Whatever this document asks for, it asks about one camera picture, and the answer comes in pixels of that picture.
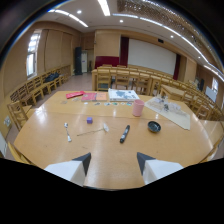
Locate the metal spoon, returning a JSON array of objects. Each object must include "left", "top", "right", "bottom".
[{"left": 63, "top": 122, "right": 73, "bottom": 143}]

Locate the black round ashtray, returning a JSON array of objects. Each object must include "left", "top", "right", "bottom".
[{"left": 147, "top": 120, "right": 162, "bottom": 134}]

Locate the thin stick with white head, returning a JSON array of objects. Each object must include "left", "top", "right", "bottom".
[{"left": 76, "top": 122, "right": 110, "bottom": 137}]

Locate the black marker pen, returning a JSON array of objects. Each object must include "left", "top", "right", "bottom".
[{"left": 119, "top": 124, "right": 131, "bottom": 145}]

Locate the beige paper sheet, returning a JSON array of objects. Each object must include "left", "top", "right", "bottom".
[{"left": 144, "top": 95, "right": 191, "bottom": 131}]

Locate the pink plastic cup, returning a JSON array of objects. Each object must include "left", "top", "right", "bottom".
[{"left": 132, "top": 99, "right": 146, "bottom": 118}]

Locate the clear plastic bag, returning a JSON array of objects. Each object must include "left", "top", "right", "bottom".
[{"left": 153, "top": 95, "right": 182, "bottom": 116}]

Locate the red book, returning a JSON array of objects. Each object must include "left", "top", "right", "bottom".
[{"left": 81, "top": 92, "right": 98, "bottom": 102}]

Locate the red flat packet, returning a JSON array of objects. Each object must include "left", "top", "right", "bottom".
[{"left": 65, "top": 90, "right": 86, "bottom": 100}]

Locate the wooden chair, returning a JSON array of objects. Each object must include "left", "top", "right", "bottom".
[
  {"left": 114, "top": 69, "right": 131, "bottom": 91},
  {"left": 6, "top": 99, "right": 33, "bottom": 132},
  {"left": 131, "top": 71, "right": 153, "bottom": 96},
  {"left": 96, "top": 67, "right": 112, "bottom": 92}
]

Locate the orange book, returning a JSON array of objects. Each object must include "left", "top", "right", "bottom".
[{"left": 95, "top": 92, "right": 109, "bottom": 102}]

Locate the small wooden table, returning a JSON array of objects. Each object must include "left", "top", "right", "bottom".
[{"left": 159, "top": 83, "right": 194, "bottom": 102}]

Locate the dark bag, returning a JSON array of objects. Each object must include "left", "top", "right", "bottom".
[{"left": 43, "top": 72, "right": 60, "bottom": 84}]

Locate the long wooden desk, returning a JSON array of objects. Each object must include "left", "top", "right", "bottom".
[{"left": 91, "top": 65, "right": 174, "bottom": 92}]

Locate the black tall cabinet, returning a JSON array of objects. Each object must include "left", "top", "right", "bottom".
[{"left": 73, "top": 46, "right": 83, "bottom": 76}]

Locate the white projection screen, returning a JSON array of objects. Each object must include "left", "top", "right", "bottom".
[{"left": 127, "top": 38, "right": 177, "bottom": 77}]

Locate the window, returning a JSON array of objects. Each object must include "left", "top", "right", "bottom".
[{"left": 25, "top": 30, "right": 43, "bottom": 80}]

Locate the red curtain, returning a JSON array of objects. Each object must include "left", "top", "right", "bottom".
[{"left": 119, "top": 36, "right": 130, "bottom": 67}]

